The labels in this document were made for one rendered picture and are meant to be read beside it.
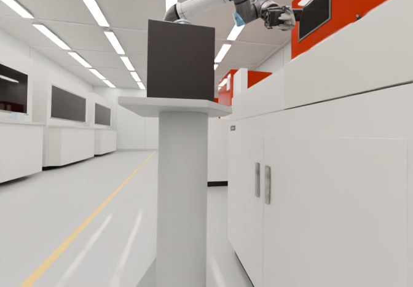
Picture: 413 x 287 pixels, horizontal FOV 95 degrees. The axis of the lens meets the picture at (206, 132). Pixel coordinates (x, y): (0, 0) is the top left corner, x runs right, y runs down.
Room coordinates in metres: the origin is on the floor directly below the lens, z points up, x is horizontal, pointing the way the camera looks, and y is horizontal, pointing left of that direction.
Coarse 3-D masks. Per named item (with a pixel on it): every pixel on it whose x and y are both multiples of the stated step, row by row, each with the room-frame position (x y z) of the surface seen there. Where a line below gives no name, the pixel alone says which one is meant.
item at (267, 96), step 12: (276, 72) 0.67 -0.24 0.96; (264, 84) 0.75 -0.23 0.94; (276, 84) 0.67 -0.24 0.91; (240, 96) 1.01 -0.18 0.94; (252, 96) 0.86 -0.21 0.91; (264, 96) 0.75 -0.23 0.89; (276, 96) 0.67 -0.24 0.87; (240, 108) 1.01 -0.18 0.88; (252, 108) 0.86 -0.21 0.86; (264, 108) 0.75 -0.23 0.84; (276, 108) 0.66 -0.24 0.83
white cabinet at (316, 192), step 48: (384, 96) 0.33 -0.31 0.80; (240, 144) 1.00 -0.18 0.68; (288, 144) 0.59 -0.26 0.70; (336, 144) 0.42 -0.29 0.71; (384, 144) 0.32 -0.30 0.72; (240, 192) 0.99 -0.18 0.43; (288, 192) 0.59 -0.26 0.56; (336, 192) 0.42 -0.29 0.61; (384, 192) 0.32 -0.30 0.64; (240, 240) 0.98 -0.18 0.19; (288, 240) 0.59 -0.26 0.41; (336, 240) 0.42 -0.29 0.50; (384, 240) 0.32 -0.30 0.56
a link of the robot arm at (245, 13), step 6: (240, 6) 0.91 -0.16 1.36; (246, 6) 0.91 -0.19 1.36; (252, 6) 0.93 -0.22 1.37; (234, 12) 0.95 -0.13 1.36; (240, 12) 0.93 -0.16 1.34; (246, 12) 0.92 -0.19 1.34; (252, 12) 0.93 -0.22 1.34; (234, 18) 0.97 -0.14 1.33; (240, 18) 0.94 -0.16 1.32; (246, 18) 0.94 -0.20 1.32; (252, 18) 0.95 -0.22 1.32; (240, 24) 0.96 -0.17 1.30
